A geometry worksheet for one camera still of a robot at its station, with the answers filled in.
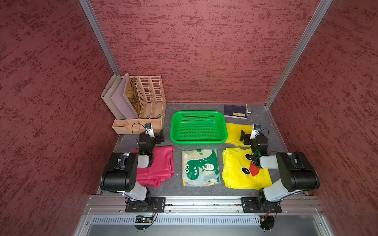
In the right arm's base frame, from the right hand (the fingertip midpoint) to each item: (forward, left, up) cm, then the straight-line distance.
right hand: (247, 131), depth 94 cm
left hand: (+1, +61, +2) cm, 61 cm away
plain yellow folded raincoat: (+2, +8, -5) cm, 9 cm away
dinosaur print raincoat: (-22, +32, -3) cm, 39 cm away
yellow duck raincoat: (-23, +9, -6) cm, 26 cm away
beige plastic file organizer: (+29, +67, +7) cm, 73 cm away
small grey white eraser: (+24, -8, -5) cm, 26 cm away
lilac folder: (+14, +81, +20) cm, 85 cm away
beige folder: (+12, +86, +24) cm, 90 cm away
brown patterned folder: (+24, +78, +13) cm, 82 cm away
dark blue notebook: (+26, +2, -8) cm, 27 cm away
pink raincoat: (-21, +54, -3) cm, 59 cm away
